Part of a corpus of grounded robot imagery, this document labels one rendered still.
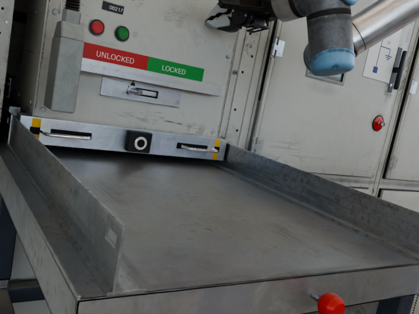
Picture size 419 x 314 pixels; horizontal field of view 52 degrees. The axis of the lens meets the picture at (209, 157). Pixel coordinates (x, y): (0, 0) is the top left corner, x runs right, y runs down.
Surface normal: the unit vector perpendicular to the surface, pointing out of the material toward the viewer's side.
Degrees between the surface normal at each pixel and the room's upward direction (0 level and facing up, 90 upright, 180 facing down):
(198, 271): 0
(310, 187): 90
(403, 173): 90
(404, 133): 90
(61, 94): 90
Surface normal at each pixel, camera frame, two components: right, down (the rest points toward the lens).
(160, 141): 0.52, 0.23
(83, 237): -0.83, -0.07
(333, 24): -0.11, 0.09
